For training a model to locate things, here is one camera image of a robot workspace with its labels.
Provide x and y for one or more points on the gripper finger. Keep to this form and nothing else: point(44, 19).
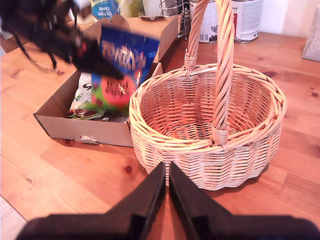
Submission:
point(95, 62)
point(147, 200)
point(187, 200)

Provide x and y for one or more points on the blue Terry's mini eggs bag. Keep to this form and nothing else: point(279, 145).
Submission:
point(125, 55)

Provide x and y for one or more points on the brown cardboard box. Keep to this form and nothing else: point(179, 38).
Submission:
point(75, 130)

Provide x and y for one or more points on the grey Porlex box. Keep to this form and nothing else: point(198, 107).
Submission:
point(151, 7)

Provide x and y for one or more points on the kitchen towel pack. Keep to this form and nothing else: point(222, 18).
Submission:
point(107, 10)

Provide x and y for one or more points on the white labelled tin can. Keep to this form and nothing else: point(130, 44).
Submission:
point(207, 27)

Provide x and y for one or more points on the red labelled tin can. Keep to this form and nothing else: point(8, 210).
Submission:
point(247, 22)

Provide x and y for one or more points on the white paper bag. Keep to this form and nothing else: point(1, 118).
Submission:
point(312, 42)

